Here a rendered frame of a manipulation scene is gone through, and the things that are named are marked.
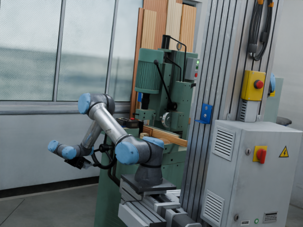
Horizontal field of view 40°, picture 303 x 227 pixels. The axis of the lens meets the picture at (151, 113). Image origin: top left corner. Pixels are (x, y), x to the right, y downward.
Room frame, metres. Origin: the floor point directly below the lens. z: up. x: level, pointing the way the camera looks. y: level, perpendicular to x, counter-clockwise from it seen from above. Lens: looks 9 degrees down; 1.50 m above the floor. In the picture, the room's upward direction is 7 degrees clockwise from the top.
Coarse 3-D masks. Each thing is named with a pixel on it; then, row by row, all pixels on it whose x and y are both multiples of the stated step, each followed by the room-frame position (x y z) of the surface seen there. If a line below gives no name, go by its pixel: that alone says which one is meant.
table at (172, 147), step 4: (104, 132) 3.00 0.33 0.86; (152, 136) 2.87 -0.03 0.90; (108, 140) 2.82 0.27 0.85; (140, 140) 2.74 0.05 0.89; (164, 144) 2.67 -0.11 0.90; (168, 144) 2.70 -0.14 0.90; (172, 144) 2.73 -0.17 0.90; (176, 144) 2.76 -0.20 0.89; (164, 148) 2.67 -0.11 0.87; (168, 148) 2.70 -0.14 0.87; (172, 148) 2.73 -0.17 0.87; (176, 148) 2.76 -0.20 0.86; (164, 152) 2.67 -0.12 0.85; (168, 152) 2.70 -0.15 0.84
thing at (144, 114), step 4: (136, 112) 2.95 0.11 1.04; (140, 112) 2.92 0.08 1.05; (144, 112) 2.92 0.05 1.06; (148, 112) 2.95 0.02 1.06; (152, 112) 2.99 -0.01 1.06; (136, 116) 2.95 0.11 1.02; (140, 116) 2.92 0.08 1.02; (144, 116) 2.93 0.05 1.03; (148, 116) 2.96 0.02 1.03; (152, 116) 2.99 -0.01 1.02
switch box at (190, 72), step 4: (188, 60) 3.08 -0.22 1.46; (192, 60) 3.06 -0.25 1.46; (196, 60) 3.07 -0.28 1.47; (188, 64) 3.08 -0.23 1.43; (192, 64) 3.05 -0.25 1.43; (188, 68) 3.07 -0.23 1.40; (192, 68) 3.05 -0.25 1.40; (188, 72) 3.07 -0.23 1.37; (192, 72) 3.06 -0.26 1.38; (196, 72) 3.09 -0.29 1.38; (188, 76) 3.07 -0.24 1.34; (192, 76) 3.06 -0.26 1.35
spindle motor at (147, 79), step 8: (144, 48) 2.91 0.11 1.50; (144, 56) 2.89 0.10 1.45; (152, 56) 2.88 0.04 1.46; (160, 56) 2.91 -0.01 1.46; (144, 64) 2.90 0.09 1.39; (152, 64) 2.89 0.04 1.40; (160, 64) 2.92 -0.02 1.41; (144, 72) 2.89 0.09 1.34; (152, 72) 2.89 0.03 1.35; (136, 80) 2.94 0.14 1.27; (144, 80) 2.89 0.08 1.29; (152, 80) 2.89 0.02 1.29; (160, 80) 2.97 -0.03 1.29; (136, 88) 2.92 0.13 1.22; (144, 88) 2.89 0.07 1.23; (152, 88) 2.90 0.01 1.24
